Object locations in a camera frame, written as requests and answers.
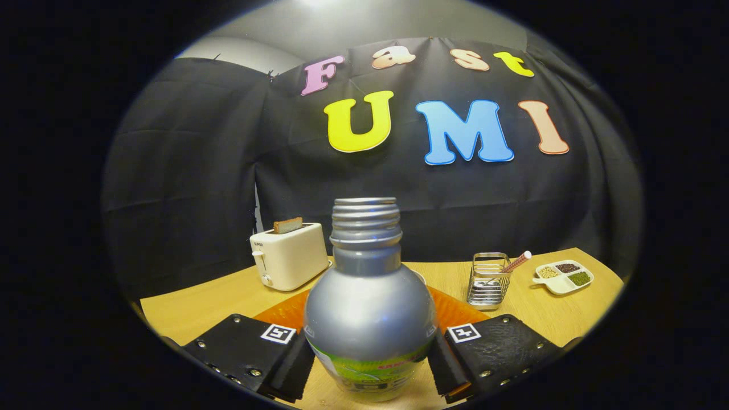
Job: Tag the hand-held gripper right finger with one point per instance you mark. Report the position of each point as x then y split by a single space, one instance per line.
501 347

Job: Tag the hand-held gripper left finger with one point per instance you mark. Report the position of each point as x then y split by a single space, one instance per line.
239 347

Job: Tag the silver bottle with green label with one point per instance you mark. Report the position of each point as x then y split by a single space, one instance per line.
370 319

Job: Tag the wooden table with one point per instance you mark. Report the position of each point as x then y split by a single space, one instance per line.
228 302

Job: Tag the striped straw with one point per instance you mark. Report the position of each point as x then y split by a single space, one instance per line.
518 262

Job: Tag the white divided dish of beans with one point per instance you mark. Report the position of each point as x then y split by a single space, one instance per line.
564 279

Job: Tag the cream toaster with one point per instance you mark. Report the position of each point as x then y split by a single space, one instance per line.
293 259

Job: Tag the brown toast slice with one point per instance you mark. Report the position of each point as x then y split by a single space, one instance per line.
287 225

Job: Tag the black backdrop cloth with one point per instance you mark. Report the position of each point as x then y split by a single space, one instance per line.
188 171

